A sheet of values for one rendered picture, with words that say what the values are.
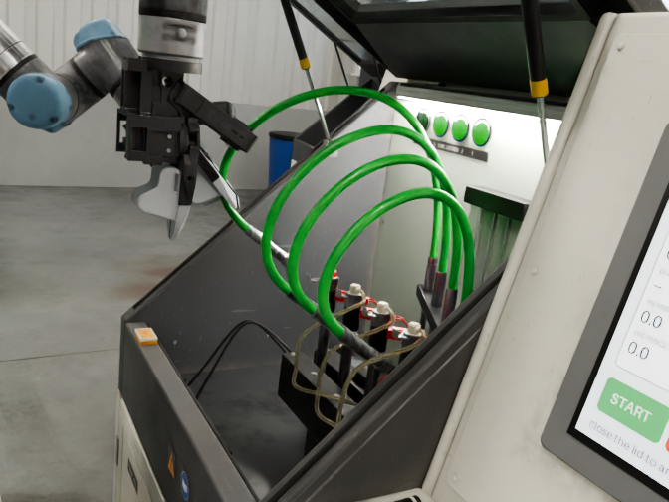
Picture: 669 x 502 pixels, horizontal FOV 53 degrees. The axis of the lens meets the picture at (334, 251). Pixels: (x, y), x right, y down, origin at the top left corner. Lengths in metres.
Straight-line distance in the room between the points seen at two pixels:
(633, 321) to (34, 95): 0.79
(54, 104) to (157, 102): 0.23
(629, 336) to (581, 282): 0.08
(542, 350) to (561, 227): 0.13
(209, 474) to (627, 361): 0.51
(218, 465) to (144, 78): 0.48
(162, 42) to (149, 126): 0.09
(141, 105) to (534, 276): 0.48
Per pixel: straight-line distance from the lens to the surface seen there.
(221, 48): 7.94
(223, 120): 0.83
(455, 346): 0.81
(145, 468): 1.25
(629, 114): 0.76
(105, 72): 1.14
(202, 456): 0.94
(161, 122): 0.79
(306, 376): 1.10
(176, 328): 1.38
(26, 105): 1.02
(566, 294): 0.75
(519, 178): 1.16
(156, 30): 0.80
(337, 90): 1.10
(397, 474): 0.85
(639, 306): 0.69
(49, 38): 7.46
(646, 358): 0.68
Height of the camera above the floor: 1.45
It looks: 14 degrees down
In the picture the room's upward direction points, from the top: 7 degrees clockwise
